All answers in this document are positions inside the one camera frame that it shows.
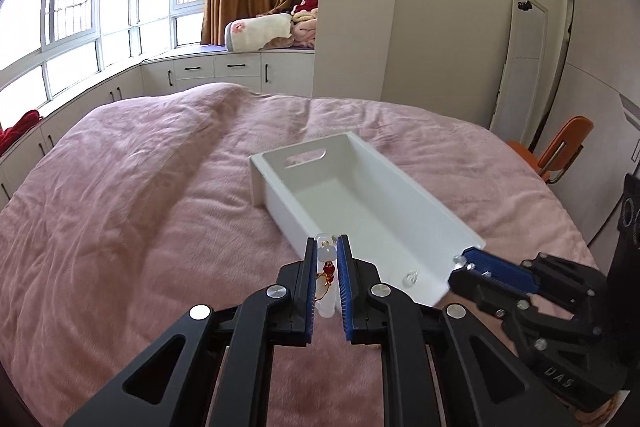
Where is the small clear bottle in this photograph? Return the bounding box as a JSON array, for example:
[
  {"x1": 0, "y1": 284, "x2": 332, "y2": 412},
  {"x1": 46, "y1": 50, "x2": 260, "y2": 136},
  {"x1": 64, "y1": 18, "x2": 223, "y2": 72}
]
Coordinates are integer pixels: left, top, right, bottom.
[{"x1": 312, "y1": 232, "x2": 341, "y2": 319}]

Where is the rolled white plush blanket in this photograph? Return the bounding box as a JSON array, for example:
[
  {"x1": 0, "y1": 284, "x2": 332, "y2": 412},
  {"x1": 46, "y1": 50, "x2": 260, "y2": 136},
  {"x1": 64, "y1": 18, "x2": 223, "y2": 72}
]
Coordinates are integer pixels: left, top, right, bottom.
[{"x1": 224, "y1": 13, "x2": 296, "y2": 52}]

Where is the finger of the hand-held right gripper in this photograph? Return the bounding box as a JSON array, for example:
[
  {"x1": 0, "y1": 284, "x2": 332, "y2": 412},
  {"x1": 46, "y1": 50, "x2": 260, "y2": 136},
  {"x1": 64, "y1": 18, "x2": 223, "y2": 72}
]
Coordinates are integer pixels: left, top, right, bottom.
[
  {"x1": 447, "y1": 267, "x2": 602, "y2": 349},
  {"x1": 461, "y1": 246, "x2": 607, "y2": 309}
]

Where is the orange chair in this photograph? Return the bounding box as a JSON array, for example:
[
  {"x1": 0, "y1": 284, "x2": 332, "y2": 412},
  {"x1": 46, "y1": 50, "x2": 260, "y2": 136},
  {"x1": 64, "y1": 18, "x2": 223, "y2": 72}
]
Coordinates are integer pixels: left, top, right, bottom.
[{"x1": 506, "y1": 117, "x2": 595, "y2": 185}]

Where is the white wardrobe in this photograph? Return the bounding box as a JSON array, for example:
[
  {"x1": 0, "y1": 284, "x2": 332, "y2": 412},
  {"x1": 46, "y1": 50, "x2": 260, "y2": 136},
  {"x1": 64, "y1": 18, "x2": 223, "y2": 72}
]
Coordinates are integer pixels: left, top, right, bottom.
[{"x1": 530, "y1": 0, "x2": 640, "y2": 248}]

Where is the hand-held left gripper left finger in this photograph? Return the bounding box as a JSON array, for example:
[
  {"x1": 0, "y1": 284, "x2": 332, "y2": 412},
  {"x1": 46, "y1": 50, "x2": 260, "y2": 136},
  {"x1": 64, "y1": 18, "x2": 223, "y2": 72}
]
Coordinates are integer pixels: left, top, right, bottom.
[{"x1": 64, "y1": 234, "x2": 321, "y2": 427}]

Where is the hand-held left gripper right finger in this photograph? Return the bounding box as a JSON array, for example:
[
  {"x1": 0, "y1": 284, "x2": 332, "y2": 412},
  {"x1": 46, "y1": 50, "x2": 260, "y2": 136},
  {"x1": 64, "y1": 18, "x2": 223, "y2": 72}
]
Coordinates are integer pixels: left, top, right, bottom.
[{"x1": 337, "y1": 234, "x2": 576, "y2": 427}]

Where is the white window seat cabinet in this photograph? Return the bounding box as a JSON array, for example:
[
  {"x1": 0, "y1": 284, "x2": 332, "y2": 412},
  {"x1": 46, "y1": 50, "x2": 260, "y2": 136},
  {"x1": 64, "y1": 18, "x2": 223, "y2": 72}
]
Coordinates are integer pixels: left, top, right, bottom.
[{"x1": 0, "y1": 48, "x2": 316, "y2": 208}]

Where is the white plastic storage box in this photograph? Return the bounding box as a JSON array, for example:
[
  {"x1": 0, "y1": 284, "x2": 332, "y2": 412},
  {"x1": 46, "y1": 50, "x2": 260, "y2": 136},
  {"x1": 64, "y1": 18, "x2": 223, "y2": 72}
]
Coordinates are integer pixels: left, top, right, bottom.
[{"x1": 249, "y1": 133, "x2": 487, "y2": 309}]

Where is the crumpled pink plush blanket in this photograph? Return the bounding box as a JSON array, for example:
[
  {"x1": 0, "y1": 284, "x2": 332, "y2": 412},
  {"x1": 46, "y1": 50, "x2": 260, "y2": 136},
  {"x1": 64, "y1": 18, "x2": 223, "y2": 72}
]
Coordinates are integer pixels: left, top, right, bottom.
[{"x1": 290, "y1": 6, "x2": 320, "y2": 50}]

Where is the pink bed blanket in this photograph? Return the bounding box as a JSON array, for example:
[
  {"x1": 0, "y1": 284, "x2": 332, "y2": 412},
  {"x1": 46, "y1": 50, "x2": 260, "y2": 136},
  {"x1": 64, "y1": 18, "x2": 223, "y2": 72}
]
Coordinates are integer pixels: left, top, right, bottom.
[{"x1": 0, "y1": 82, "x2": 601, "y2": 427}]

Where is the red cloth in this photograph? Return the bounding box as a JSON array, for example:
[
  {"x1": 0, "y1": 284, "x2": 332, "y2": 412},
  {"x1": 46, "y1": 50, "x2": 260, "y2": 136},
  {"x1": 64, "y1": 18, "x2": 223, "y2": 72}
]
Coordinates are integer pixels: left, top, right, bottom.
[{"x1": 0, "y1": 109, "x2": 43, "y2": 154}]

